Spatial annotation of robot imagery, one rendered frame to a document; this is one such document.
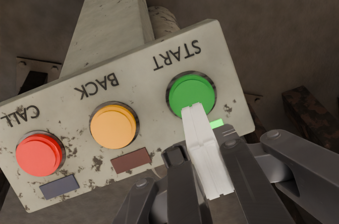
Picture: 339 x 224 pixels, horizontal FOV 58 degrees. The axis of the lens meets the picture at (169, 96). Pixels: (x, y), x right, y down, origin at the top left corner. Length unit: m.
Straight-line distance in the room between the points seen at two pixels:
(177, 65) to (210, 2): 0.63
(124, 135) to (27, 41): 0.69
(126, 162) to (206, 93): 0.10
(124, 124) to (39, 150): 0.08
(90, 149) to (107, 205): 1.06
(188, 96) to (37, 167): 0.15
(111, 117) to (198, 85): 0.08
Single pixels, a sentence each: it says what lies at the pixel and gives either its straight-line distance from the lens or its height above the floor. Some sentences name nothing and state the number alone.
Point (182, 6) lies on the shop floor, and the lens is 0.88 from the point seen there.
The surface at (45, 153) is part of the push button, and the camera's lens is 0.30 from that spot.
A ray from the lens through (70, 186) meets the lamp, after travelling 0.32.
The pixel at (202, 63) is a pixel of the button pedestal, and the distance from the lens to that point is 0.27.
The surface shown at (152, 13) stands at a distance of 0.81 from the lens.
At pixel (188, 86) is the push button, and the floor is 0.61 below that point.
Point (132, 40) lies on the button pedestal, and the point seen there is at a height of 0.52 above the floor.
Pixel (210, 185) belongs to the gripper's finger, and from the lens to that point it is 0.16.
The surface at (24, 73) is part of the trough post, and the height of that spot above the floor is 0.01.
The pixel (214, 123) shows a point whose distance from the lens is 0.28.
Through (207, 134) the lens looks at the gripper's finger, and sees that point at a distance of 0.16.
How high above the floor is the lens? 0.82
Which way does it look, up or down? 56 degrees down
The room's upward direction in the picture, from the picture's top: 166 degrees clockwise
